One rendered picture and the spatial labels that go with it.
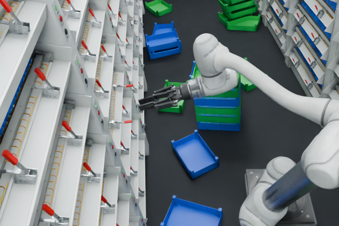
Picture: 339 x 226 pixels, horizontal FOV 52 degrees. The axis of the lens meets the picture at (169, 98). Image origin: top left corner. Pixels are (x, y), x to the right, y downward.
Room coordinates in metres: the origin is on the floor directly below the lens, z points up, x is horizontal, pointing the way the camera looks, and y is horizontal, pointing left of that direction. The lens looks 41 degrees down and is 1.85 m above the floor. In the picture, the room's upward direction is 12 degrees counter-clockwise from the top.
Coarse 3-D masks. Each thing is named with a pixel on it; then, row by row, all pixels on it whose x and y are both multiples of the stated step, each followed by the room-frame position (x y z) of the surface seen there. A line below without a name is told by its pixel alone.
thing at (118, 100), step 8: (120, 72) 1.59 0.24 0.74; (120, 80) 1.51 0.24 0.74; (120, 96) 1.38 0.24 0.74; (120, 104) 1.32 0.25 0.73; (112, 112) 1.26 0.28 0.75; (120, 112) 1.26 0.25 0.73; (112, 120) 1.20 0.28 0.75; (120, 120) 1.21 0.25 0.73; (120, 128) 1.15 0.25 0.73; (112, 136) 1.10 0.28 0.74; (120, 136) 1.10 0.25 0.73; (120, 152) 0.99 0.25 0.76
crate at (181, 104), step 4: (168, 84) 2.28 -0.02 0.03; (176, 84) 2.26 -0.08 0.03; (180, 104) 1.95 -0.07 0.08; (184, 104) 2.01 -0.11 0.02; (164, 108) 1.99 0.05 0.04; (168, 108) 1.98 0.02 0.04; (172, 108) 1.97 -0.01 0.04; (176, 108) 1.95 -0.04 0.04; (180, 108) 1.94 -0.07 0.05; (180, 112) 1.94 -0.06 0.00
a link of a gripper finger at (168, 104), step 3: (165, 102) 1.12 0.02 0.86; (168, 102) 1.11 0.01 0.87; (171, 102) 1.10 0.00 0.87; (174, 102) 1.10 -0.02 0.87; (156, 105) 1.12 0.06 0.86; (159, 105) 1.11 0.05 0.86; (162, 105) 1.11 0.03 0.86; (165, 105) 1.11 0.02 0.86; (168, 105) 1.10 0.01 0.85; (171, 105) 1.10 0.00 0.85; (174, 105) 1.10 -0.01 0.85; (177, 105) 1.10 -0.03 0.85; (159, 108) 1.11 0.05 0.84; (162, 108) 1.11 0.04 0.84
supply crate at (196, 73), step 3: (195, 63) 1.91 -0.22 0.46; (195, 66) 1.89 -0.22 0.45; (195, 69) 1.88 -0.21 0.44; (198, 69) 1.90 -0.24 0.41; (195, 72) 1.86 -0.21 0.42; (198, 72) 1.88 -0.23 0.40; (237, 72) 1.79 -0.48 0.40; (195, 75) 1.85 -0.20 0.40; (198, 75) 1.84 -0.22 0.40; (237, 75) 1.76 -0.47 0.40; (192, 78) 1.73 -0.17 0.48; (237, 87) 1.64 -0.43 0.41
